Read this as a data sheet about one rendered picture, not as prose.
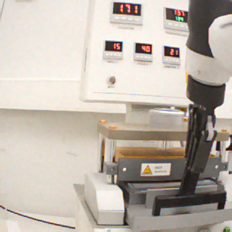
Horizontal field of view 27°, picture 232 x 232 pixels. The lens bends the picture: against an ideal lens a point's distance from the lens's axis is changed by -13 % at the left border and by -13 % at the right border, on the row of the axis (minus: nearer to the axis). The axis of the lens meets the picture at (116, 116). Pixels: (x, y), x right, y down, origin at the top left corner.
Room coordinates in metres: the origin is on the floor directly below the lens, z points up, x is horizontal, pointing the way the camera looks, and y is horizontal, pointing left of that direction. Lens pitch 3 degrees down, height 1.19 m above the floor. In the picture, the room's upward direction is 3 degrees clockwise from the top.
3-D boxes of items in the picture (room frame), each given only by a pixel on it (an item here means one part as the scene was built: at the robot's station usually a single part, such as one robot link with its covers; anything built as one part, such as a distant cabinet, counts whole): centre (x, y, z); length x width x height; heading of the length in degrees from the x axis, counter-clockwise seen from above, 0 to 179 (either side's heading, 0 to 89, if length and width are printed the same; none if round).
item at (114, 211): (1.03, 0.02, 0.96); 0.25 x 0.05 x 0.07; 9
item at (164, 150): (1.12, -0.12, 1.07); 0.22 x 0.17 x 0.10; 99
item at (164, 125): (1.16, -0.12, 1.08); 0.31 x 0.24 x 0.13; 99
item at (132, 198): (1.05, -0.12, 0.98); 0.20 x 0.17 x 0.03; 99
